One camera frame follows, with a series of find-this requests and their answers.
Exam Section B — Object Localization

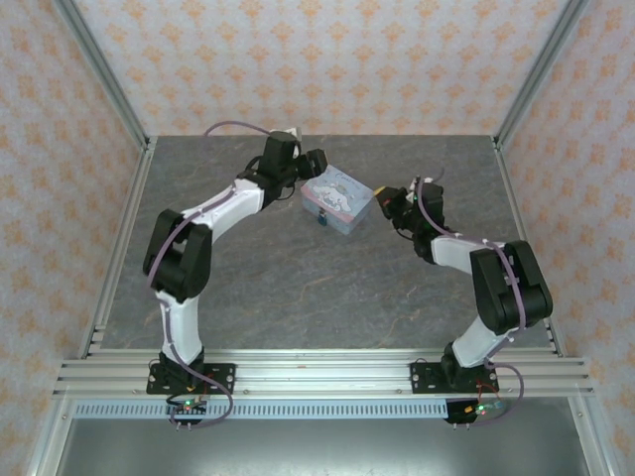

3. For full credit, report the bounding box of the pale blue cartoon tin box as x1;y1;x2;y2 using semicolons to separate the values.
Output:
299;165;374;237

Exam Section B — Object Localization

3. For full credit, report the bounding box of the right controller circuit board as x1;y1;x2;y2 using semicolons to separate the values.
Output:
463;399;508;418

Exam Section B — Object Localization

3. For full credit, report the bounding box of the controller circuit board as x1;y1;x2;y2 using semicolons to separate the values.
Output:
166;396;210;417
463;399;508;418

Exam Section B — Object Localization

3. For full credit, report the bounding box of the grey metal sheet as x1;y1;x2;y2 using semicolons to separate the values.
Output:
54;418;582;476

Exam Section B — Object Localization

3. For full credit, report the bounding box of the left controller circuit board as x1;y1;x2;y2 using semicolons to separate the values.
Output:
166;396;210;417

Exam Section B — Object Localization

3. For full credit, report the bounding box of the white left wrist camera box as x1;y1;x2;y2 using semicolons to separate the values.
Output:
282;127;305;159

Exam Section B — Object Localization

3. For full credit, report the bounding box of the aluminium right side rail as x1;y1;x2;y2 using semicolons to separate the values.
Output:
489;136;567;359

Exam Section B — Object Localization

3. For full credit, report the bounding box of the aluminium rail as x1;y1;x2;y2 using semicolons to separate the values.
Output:
489;136;567;359
78;136;159;359

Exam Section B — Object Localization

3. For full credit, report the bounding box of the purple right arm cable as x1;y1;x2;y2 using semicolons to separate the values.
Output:
415;167;528;428

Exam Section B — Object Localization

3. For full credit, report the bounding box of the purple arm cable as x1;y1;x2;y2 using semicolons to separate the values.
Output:
146;120;279;431
415;167;528;428

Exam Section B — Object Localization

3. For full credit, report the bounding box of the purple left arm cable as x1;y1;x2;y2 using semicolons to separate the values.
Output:
146;120;279;431

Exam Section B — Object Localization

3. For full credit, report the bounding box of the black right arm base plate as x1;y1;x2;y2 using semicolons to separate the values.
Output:
410;361;498;397

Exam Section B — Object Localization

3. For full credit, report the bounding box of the aluminium front rail beam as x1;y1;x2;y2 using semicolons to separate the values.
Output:
52;348;595;399

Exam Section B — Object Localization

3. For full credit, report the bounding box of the aluminium right rear frame post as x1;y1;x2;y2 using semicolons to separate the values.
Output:
493;0;591;150

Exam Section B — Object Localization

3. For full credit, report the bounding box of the aluminium frame post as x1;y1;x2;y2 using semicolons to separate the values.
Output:
493;0;591;150
52;0;151;150

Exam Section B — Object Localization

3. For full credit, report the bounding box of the aluminium left side rail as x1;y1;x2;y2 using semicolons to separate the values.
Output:
78;136;159;359

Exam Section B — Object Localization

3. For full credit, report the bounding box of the aluminium left rear frame post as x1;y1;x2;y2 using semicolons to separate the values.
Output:
52;0;151;150

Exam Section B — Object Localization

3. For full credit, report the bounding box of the white slotted cable duct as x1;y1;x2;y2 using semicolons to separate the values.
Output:
73;400;477;420

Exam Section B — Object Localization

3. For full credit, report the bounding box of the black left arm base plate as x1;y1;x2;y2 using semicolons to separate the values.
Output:
145;362;237;397

